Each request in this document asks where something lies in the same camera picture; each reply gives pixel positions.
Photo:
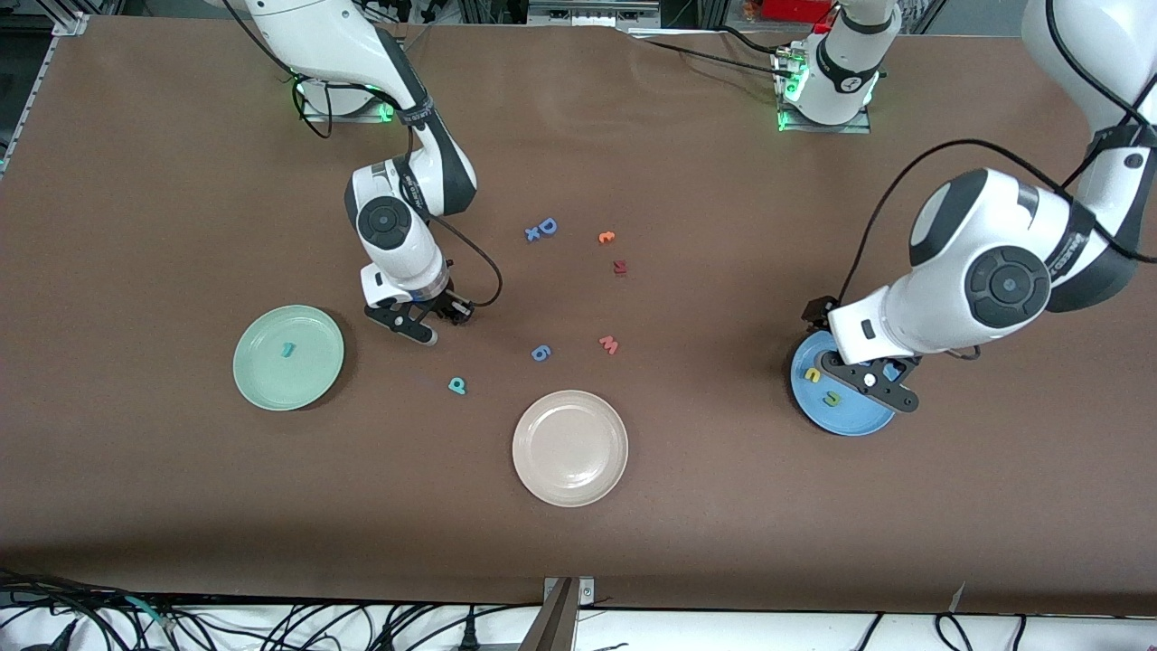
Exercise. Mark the blue letter D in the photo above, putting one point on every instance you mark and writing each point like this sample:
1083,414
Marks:
543,226

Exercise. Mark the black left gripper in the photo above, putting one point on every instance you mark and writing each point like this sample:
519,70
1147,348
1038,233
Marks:
819,312

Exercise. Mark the pink letter w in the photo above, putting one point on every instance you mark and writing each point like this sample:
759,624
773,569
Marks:
609,344

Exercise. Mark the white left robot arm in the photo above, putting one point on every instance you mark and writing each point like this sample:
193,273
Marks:
994,280

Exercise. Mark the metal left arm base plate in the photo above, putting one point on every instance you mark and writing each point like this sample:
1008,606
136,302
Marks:
813,128

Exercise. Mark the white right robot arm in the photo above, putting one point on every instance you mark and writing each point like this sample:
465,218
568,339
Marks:
316,36

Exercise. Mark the red box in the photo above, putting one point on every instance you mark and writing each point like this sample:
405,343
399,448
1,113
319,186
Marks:
795,9

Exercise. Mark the teal letter p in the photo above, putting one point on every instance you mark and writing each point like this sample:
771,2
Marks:
457,386

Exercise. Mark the blue letter g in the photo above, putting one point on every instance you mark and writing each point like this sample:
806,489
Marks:
540,353

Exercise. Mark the long aluminium frame rail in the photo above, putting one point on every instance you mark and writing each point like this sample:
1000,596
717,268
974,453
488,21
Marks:
68,23

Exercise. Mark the small grey tape tab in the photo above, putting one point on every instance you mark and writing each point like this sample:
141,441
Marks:
957,599

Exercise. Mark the grey metal box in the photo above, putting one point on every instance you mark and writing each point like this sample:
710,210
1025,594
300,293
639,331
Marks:
592,11

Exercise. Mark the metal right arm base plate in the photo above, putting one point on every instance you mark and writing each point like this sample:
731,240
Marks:
343,116

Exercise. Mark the brown table cover sheet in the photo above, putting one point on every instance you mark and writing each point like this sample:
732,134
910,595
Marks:
578,542

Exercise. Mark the blue plate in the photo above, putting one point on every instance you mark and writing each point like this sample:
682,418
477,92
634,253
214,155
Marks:
850,419

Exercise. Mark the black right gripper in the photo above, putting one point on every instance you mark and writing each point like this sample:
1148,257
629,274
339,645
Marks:
446,305

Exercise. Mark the green plate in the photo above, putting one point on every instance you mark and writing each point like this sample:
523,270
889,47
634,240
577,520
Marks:
288,380

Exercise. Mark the beige plate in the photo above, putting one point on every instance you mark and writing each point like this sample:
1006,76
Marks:
570,448

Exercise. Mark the metal table bracket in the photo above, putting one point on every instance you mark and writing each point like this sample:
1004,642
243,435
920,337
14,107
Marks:
560,624

